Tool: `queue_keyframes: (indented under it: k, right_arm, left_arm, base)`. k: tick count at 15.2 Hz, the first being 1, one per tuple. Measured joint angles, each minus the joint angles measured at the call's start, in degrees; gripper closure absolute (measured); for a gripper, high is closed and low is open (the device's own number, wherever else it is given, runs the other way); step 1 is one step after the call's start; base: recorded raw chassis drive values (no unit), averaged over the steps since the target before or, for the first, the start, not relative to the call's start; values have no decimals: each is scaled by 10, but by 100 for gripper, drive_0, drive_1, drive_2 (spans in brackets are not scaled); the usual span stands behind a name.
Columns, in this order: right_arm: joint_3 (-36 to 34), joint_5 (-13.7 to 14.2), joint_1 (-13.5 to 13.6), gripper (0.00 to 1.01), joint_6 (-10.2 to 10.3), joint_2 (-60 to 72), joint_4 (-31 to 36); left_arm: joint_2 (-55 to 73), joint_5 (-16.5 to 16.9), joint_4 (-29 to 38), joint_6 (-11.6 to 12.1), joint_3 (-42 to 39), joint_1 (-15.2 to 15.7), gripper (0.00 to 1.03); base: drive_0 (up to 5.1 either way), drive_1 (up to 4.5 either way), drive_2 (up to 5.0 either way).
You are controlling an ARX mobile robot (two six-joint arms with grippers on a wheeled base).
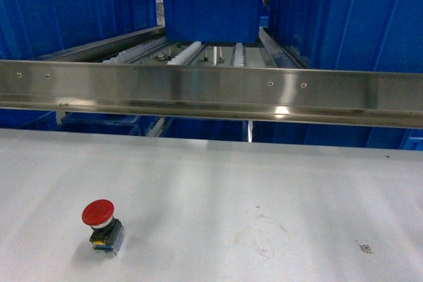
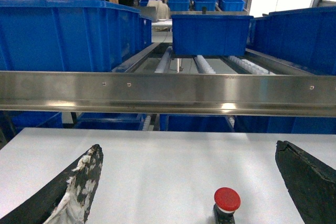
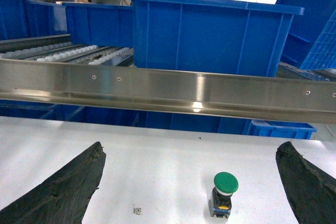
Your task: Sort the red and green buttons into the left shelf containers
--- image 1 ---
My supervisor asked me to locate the red mushroom push button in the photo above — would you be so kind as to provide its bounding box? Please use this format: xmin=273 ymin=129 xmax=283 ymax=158
xmin=81 ymin=199 xmax=125 ymax=256

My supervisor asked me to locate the white roller track right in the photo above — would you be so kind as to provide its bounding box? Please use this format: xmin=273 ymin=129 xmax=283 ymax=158
xmin=232 ymin=42 xmax=246 ymax=67

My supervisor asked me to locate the white roller track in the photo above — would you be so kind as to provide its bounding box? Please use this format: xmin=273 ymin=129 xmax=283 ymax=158
xmin=232 ymin=42 xmax=246 ymax=67
xmin=167 ymin=41 xmax=202 ymax=65

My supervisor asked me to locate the small blue bin centre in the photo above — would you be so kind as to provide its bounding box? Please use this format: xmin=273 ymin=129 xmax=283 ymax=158
xmin=163 ymin=0 xmax=262 ymax=44

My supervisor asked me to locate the large blue bin right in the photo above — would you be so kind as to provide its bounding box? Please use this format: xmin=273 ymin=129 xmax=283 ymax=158
xmin=269 ymin=0 xmax=422 ymax=73

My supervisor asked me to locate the large blue bin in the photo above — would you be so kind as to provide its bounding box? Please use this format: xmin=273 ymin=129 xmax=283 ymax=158
xmin=269 ymin=0 xmax=422 ymax=73
xmin=1 ymin=0 xmax=157 ymax=60

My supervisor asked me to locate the small QR code sticker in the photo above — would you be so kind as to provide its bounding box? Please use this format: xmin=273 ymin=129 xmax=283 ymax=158
xmin=358 ymin=242 xmax=373 ymax=254

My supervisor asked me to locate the large blue bin left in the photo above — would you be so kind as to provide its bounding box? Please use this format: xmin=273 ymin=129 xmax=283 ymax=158
xmin=1 ymin=0 xmax=157 ymax=60

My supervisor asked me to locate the stainless steel shelf rail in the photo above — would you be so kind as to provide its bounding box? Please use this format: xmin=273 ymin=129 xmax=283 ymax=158
xmin=1 ymin=61 xmax=422 ymax=129

